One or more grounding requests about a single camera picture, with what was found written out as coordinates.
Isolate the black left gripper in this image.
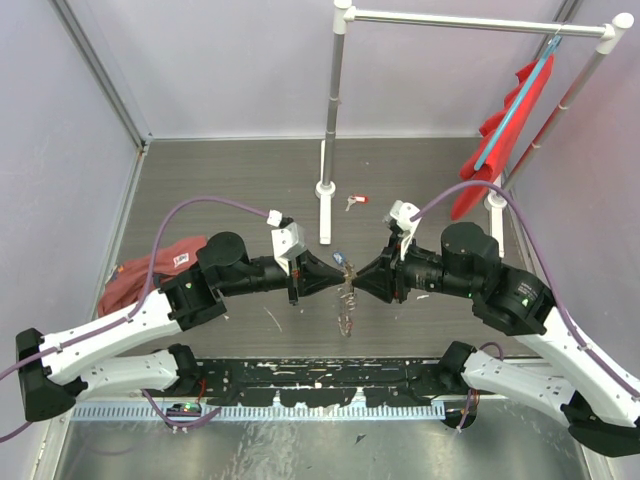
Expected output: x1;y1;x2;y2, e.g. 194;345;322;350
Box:
221;251;347;307

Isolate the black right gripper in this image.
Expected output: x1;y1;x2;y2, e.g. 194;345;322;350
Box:
351;229;477;302

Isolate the metal disc with keyrings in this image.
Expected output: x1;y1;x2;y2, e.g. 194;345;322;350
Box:
338;262;357;338

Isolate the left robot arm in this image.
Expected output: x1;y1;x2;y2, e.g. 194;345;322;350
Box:
15;225;344;422

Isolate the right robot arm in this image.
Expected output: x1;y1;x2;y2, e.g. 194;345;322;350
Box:
353;222;639;457

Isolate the key with red tag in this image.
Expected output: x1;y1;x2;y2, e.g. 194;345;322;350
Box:
345;195;369;212

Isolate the red cloth on hanger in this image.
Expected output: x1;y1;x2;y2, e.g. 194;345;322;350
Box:
449;53;556;222

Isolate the blue clothes hanger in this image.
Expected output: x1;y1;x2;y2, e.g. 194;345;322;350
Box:
461;31;561;180

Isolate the white clothes rack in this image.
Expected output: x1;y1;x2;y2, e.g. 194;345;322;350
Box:
315;1;634;245

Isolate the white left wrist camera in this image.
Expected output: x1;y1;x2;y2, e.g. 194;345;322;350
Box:
266;210;307;276

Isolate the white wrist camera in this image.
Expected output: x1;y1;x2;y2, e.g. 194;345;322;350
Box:
385;200;421;261
266;210;307;276

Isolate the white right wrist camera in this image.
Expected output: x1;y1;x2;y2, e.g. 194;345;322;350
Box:
385;200;421;261

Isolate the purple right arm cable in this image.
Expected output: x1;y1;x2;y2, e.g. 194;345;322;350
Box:
410;180;640;396

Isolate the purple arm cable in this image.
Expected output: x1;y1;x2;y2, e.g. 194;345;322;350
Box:
410;180;640;396
0;196;274;444

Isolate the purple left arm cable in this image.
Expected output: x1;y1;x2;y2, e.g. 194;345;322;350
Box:
0;196;274;444

